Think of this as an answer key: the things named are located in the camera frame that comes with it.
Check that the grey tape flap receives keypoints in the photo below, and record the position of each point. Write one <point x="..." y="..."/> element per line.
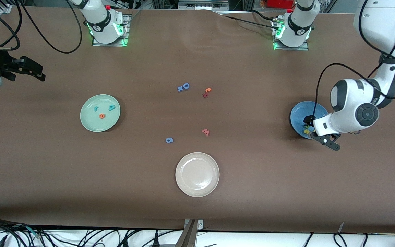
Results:
<point x="342" y="226"/>

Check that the brown table cover sheet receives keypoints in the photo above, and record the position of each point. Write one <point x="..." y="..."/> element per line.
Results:
<point x="286" y="188"/>

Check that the blue foam letter D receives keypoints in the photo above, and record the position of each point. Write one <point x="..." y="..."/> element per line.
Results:
<point x="186" y="85"/>

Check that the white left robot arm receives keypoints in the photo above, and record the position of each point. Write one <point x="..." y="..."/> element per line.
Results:
<point x="350" y="109"/>

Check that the dark red foam letter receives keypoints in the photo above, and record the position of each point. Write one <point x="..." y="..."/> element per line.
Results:
<point x="205" y="95"/>

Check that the blue plate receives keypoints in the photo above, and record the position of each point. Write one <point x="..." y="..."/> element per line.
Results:
<point x="298" y="116"/>

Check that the metal bracket plate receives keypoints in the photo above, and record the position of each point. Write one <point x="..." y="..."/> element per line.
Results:
<point x="200" y="224"/>

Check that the black power plug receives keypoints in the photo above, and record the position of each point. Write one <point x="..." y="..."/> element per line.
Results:
<point x="155" y="238"/>

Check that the grey equipment box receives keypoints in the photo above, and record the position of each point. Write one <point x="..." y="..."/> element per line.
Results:
<point x="202" y="5"/>

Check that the red background object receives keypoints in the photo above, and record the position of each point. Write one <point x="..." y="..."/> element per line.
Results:
<point x="279" y="3"/>

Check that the pink foam letter W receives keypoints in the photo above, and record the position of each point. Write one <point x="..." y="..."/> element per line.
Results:
<point x="205" y="132"/>

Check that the aluminium frame beam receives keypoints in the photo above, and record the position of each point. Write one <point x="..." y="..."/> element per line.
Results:
<point x="187" y="236"/>

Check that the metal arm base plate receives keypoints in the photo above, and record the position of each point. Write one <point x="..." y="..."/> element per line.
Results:
<point x="127" y="31"/>
<point x="291" y="48"/>

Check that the beige plate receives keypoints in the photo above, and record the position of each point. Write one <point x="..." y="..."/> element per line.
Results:
<point x="197" y="174"/>

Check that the pale green plate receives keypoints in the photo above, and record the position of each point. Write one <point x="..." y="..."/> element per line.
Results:
<point x="99" y="125"/>

